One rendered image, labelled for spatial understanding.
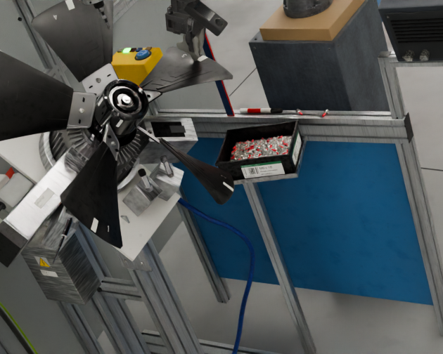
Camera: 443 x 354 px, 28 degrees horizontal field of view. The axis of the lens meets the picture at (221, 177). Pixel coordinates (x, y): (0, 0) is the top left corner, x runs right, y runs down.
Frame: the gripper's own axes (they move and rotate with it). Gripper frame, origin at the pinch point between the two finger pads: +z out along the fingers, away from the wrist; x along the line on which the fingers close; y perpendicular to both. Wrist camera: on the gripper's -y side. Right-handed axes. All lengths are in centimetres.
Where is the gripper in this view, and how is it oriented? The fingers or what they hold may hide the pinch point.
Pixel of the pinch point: (197, 57)
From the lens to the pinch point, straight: 242.1
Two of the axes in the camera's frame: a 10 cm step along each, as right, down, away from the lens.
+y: -9.0, -2.8, 3.5
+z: 0.3, 7.4, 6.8
